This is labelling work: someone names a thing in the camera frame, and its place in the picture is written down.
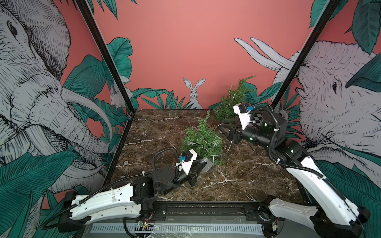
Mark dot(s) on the black frame post left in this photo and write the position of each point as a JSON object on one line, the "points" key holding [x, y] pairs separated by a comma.
{"points": [[99, 40]]}

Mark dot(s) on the white slotted cable tray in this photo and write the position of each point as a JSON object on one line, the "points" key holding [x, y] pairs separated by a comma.
{"points": [[188, 229]]}

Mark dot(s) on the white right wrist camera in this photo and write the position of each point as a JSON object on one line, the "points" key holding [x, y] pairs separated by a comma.
{"points": [[244, 112]]}

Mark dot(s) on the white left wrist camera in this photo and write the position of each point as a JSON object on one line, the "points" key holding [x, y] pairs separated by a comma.
{"points": [[186, 160]]}

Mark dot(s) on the black frame post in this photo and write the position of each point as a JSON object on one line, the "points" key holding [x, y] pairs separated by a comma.
{"points": [[99, 40], [322, 20]]}

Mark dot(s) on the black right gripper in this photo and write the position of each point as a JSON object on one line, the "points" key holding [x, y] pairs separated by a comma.
{"points": [[237, 133]]}

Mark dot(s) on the small green christmas tree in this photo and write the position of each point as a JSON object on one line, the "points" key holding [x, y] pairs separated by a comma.
{"points": [[224, 110]]}

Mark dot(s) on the large green christmas tree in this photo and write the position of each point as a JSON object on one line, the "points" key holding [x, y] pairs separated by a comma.
{"points": [[204, 138]]}

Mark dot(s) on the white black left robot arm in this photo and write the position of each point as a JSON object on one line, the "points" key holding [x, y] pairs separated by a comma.
{"points": [[133, 200]]}

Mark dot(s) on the black white chessboard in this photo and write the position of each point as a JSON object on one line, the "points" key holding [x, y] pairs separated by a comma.
{"points": [[263, 118]]}

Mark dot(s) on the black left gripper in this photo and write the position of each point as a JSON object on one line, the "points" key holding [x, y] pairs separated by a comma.
{"points": [[193, 174]]}

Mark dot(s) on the black frame post right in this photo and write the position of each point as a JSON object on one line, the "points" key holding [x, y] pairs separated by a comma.
{"points": [[322, 20]]}

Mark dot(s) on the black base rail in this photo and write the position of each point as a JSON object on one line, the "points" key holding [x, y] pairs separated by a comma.
{"points": [[252, 211]]}

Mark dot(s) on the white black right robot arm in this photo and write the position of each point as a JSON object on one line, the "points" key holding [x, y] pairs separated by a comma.
{"points": [[333, 215]]}

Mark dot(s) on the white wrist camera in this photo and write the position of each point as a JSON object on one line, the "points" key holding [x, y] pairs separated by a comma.
{"points": [[186, 160], [244, 112]]}

